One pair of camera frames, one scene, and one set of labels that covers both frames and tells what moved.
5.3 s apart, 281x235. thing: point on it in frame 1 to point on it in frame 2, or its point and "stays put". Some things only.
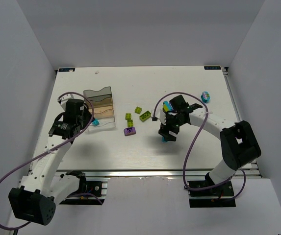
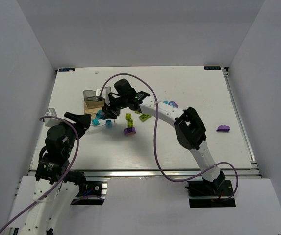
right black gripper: [168, 129] to [113, 105]
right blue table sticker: [212, 67] stays put
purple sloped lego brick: [129, 130] stays put
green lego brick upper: [128, 116] stays put
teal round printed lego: [205, 97] to [100, 114]
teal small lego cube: [96, 122] stays put
